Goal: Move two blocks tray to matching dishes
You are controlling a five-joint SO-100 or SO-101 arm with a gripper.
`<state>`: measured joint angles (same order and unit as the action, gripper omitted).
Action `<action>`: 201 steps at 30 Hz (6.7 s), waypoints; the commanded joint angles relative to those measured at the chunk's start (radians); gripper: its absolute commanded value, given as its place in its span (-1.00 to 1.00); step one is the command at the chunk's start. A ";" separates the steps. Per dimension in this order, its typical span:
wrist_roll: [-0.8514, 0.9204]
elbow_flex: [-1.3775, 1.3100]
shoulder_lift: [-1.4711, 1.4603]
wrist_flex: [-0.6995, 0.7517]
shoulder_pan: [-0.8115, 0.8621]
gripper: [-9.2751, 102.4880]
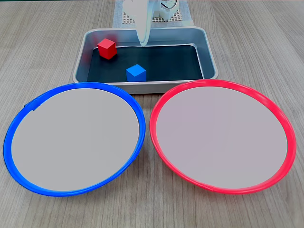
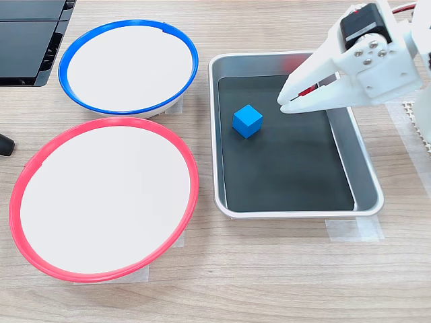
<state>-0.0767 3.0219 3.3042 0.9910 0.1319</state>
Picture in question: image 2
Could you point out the blue cube block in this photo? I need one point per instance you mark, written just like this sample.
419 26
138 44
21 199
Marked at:
247 121

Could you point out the silver metal tray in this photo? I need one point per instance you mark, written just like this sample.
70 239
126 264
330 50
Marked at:
363 175

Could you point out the black tray liner mat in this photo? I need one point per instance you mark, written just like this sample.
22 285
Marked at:
286 168

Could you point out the white mesh mat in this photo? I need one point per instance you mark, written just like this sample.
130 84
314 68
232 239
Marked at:
409 107

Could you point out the wide clear tape sheet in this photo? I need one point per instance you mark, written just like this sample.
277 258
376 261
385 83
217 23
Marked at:
409 148

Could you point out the clear tape strip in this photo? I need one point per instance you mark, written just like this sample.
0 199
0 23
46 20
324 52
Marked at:
175 107
350 230
180 240
138 276

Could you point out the white dish blue rim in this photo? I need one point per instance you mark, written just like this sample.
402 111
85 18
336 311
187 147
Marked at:
128 67

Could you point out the white dish red rim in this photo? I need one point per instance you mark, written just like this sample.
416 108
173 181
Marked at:
101 198

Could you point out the black plastic panel rack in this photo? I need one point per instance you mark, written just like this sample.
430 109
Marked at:
23 47

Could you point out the black rounded object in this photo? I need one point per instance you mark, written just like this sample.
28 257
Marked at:
6 144

